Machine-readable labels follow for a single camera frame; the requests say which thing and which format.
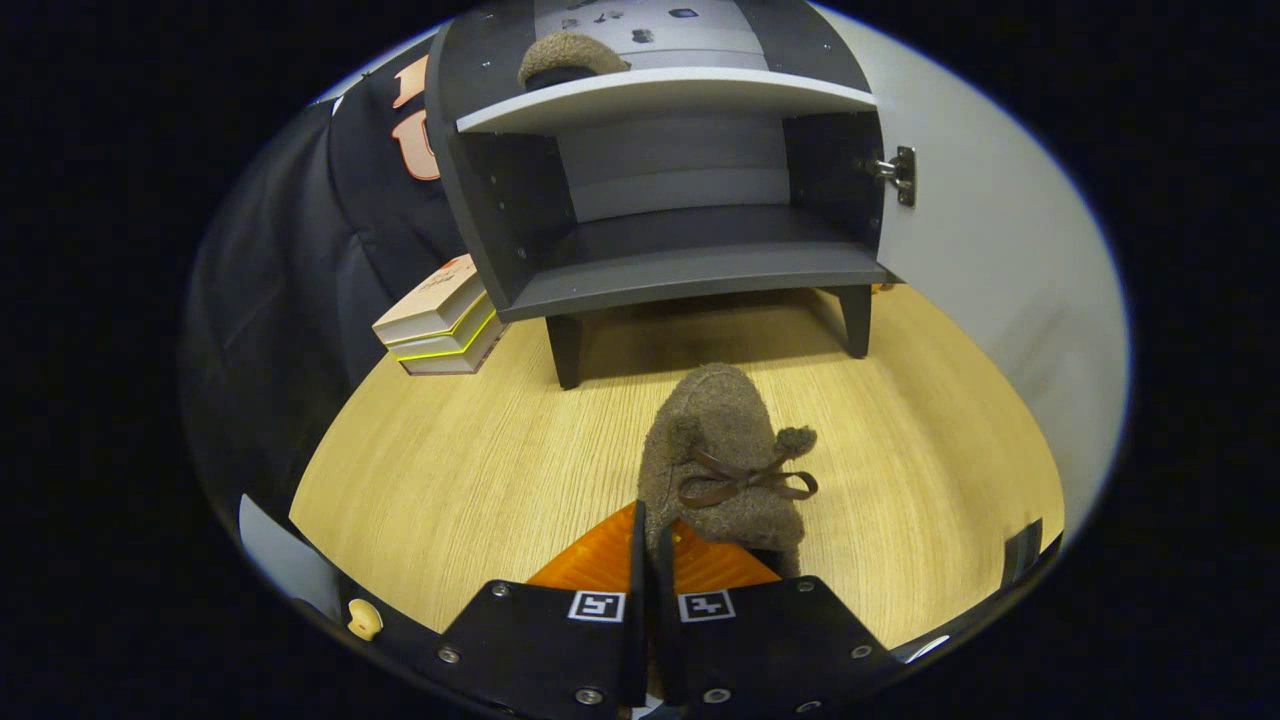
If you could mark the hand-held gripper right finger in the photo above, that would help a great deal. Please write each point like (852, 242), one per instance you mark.
(668, 640)

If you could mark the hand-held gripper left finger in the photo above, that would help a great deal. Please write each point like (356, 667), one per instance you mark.
(640, 620)

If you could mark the brown felt shoe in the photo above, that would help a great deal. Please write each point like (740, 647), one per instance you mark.
(570, 50)
(720, 420)

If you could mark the dark grey shoe cabinet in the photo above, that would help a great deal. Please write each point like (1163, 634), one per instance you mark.
(690, 270)

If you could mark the metal door hinge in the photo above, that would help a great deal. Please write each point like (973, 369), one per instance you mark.
(903, 175)

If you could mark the grey-edged book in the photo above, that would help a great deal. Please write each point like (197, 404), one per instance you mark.
(455, 363)

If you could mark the yellow-edged book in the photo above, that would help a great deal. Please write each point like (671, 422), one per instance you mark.
(450, 343)

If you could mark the beige orange-print book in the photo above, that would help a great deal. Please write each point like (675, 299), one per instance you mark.
(430, 300)

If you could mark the black backdrop cloth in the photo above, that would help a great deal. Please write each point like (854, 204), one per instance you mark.
(300, 250)

